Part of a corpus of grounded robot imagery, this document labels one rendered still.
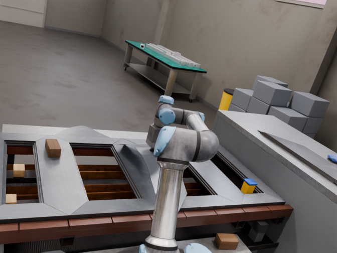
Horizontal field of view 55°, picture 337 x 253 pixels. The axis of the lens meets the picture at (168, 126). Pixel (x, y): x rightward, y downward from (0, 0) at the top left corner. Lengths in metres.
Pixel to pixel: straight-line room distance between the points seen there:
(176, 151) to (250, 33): 5.16
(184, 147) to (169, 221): 0.25
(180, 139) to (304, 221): 1.09
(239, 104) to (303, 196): 2.99
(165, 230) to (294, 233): 1.08
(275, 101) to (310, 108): 0.44
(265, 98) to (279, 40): 1.49
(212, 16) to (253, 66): 1.62
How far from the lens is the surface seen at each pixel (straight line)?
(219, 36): 6.77
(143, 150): 1.70
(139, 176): 1.74
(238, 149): 2.37
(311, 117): 4.60
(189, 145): 1.13
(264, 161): 2.19
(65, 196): 1.51
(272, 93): 4.45
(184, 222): 1.60
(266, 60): 5.82
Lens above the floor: 1.71
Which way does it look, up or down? 20 degrees down
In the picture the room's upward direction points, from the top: 15 degrees clockwise
